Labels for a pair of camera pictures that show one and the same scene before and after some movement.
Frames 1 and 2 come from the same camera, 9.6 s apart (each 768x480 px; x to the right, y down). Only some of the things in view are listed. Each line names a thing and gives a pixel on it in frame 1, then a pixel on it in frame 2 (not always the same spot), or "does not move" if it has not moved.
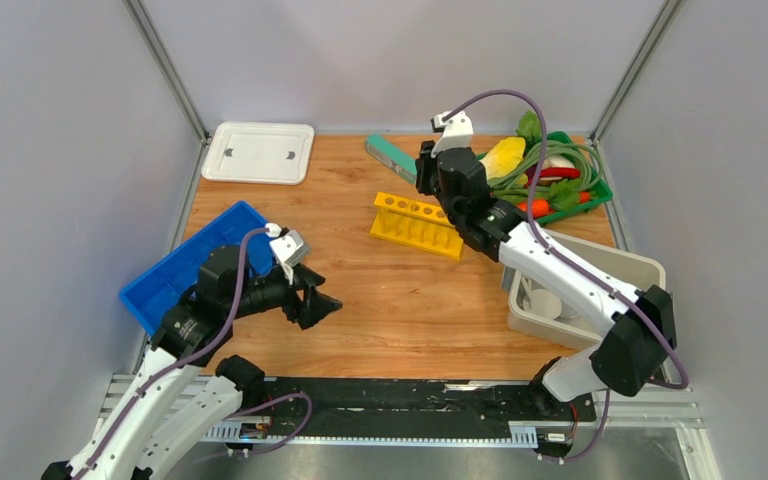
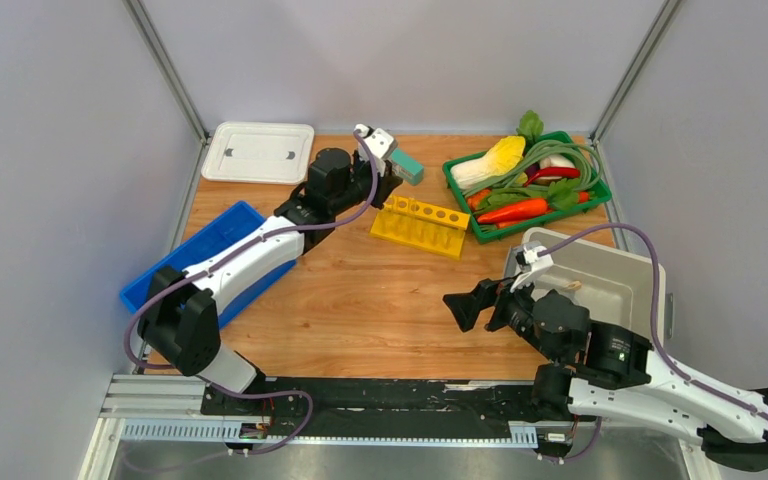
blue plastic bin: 177,273 does not move
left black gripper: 315,305 to 361,165
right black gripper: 424,166 to 465,307
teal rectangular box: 392,155 does not move
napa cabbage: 503,158 does not move
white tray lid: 260,152 does not move
